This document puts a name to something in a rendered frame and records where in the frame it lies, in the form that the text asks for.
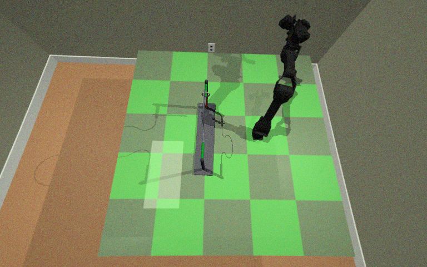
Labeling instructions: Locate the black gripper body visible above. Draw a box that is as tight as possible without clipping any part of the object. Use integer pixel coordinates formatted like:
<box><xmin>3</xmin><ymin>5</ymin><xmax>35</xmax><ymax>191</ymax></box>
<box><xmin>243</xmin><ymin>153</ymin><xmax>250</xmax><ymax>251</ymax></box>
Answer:
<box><xmin>279</xmin><ymin>14</ymin><xmax>310</xmax><ymax>43</ymax></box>

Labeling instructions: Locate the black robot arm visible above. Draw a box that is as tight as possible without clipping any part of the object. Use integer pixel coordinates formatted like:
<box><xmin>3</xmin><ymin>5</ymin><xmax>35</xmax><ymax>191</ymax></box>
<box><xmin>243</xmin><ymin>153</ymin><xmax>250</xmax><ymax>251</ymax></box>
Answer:
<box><xmin>252</xmin><ymin>19</ymin><xmax>310</xmax><ymax>140</ymax></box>

